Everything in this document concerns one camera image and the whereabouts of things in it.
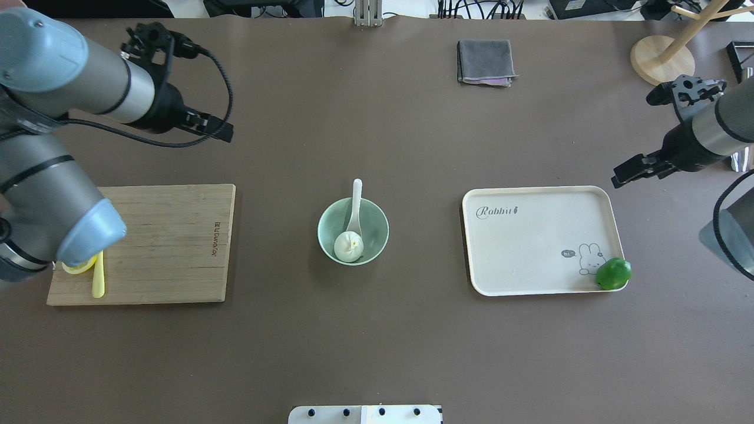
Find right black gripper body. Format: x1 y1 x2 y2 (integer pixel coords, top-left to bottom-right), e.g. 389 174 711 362
660 124 716 174

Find white steamed bun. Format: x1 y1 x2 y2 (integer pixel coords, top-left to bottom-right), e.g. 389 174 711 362
333 231 364 263

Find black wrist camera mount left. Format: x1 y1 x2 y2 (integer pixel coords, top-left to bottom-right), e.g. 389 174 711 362
121 22 200 84

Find metal scoop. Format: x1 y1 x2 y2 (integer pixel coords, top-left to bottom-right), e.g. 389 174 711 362
729 145 753 173

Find grey folded cloth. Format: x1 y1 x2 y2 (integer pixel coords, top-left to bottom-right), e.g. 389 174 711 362
456 39 518 88

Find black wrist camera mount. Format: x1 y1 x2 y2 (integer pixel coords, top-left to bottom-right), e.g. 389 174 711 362
121 22 200 84
646 74 727 123

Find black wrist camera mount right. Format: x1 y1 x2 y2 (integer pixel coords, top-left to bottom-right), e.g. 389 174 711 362
646 74 727 123

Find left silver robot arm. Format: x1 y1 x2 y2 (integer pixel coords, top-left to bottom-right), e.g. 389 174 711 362
1 7 233 283

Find stacked lemon slices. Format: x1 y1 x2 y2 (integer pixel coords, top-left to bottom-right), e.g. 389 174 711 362
62 255 98 276

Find white ceramic spoon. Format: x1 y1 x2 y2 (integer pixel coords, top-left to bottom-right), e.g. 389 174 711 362
346 179 363 236

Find wooden mug tree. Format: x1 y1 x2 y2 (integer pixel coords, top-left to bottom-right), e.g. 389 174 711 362
630 1 753 86

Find light green bowl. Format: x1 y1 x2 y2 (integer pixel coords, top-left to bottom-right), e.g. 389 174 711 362
317 197 389 266

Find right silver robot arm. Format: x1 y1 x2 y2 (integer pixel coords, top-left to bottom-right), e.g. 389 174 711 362
611 75 753 279

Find cream rabbit tray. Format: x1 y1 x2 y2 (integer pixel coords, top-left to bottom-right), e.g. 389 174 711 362
461 185 624 296

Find wooden cutting board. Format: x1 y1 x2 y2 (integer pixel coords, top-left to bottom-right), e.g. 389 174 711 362
47 184 236 306

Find green lime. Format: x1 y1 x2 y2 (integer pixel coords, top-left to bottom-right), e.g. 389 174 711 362
595 257 633 290

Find aluminium frame post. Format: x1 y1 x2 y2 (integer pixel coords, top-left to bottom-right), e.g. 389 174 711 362
353 0 383 27

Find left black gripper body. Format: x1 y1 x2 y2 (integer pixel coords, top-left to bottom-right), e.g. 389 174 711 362
139 83 187 134

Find yellow plastic knife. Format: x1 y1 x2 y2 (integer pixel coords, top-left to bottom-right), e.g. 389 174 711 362
91 251 106 299

